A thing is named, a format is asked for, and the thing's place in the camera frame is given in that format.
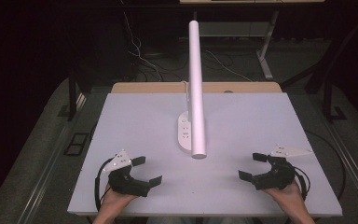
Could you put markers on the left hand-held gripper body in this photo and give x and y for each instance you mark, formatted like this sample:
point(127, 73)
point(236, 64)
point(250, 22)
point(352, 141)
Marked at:
point(127, 183)

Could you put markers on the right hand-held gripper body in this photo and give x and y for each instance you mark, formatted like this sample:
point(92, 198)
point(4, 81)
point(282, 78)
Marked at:
point(276, 177)

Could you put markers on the person's left hand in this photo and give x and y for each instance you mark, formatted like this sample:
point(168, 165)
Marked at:
point(115, 200)

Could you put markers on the person's right hand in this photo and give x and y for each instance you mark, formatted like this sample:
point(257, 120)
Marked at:
point(289, 197)

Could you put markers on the white foam board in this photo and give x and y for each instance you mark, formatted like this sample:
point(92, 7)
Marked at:
point(245, 130)

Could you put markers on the white power strip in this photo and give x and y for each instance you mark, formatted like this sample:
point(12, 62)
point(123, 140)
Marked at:
point(185, 133)

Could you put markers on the wooden table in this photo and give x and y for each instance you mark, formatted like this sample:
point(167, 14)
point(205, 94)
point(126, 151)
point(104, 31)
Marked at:
point(155, 87)

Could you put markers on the white tube lamp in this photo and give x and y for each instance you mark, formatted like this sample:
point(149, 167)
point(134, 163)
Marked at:
point(196, 93)

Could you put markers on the black metal stand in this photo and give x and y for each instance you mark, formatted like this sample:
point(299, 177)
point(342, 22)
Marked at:
point(73, 96)
point(327, 90)

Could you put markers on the white desk leg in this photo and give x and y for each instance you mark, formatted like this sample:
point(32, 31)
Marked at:
point(265, 53)

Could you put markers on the black floor frame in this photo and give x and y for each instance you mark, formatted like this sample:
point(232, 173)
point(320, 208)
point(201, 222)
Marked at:
point(76, 144)

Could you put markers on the metal floor rail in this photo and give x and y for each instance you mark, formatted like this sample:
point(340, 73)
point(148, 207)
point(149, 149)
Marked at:
point(45, 174)
point(351, 161)

